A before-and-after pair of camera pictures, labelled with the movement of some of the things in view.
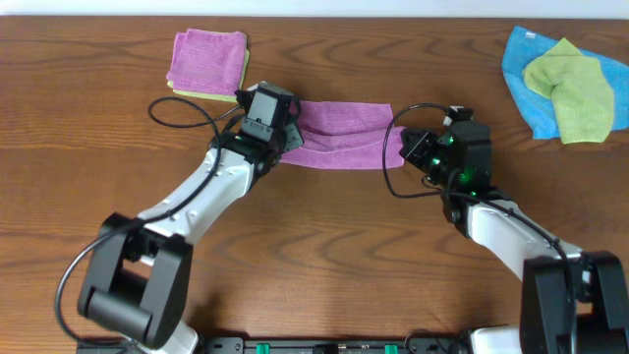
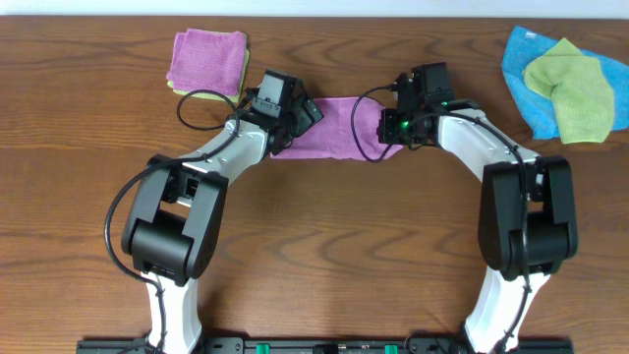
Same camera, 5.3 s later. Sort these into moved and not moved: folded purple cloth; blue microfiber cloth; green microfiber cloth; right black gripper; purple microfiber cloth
Moved: right black gripper; purple microfiber cloth
Not moved: green microfiber cloth; blue microfiber cloth; folded purple cloth
